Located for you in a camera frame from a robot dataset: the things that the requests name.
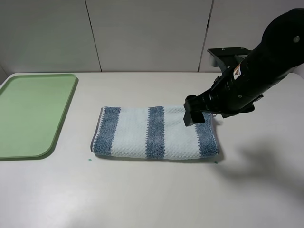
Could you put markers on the blue white striped towel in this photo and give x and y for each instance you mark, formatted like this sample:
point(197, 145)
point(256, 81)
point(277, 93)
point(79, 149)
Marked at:
point(153, 133)

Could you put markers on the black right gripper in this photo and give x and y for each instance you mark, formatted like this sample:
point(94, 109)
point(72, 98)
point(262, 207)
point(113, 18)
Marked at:
point(224, 98)

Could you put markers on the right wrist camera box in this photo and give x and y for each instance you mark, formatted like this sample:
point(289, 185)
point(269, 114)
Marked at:
point(227, 57)

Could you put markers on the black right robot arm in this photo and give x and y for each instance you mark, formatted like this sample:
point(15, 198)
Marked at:
point(247, 74)

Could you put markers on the green plastic tray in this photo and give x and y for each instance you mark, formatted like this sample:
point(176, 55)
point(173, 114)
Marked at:
point(32, 109)

